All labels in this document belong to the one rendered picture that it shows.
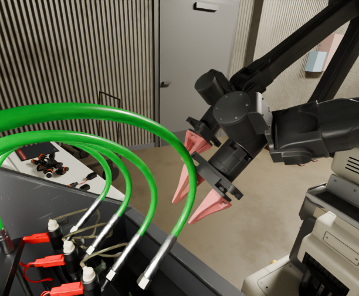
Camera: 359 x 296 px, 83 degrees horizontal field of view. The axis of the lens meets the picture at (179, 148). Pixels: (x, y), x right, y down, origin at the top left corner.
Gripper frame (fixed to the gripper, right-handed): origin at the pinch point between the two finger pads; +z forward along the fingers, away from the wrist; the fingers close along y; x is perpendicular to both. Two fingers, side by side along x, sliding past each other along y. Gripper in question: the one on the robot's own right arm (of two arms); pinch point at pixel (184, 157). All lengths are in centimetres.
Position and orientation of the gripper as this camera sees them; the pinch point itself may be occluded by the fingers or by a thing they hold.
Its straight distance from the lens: 53.6
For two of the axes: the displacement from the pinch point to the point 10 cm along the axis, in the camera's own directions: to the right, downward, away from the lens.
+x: 5.6, 3.7, -7.4
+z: -6.1, 7.9, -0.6
